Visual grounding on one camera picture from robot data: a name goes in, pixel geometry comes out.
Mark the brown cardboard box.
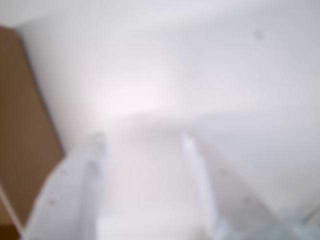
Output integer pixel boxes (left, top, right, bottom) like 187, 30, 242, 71
0, 24, 66, 240

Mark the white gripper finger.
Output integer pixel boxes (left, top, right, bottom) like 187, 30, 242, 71
180, 132, 296, 240
23, 132, 108, 240

